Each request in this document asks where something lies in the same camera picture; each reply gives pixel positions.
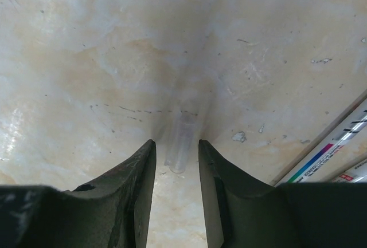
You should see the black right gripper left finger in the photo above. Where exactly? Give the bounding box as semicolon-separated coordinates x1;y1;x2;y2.
1;140;157;247

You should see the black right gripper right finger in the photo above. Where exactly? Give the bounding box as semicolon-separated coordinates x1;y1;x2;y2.
198;140;366;247

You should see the clear pen cap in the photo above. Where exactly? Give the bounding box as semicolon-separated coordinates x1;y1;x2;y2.
167;111;196;174

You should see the white brown-end marker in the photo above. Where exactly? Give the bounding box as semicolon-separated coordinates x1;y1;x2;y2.
274;91;366;187

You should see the white blue-end marker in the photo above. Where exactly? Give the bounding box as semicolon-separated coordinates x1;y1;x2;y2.
331;159;367;183

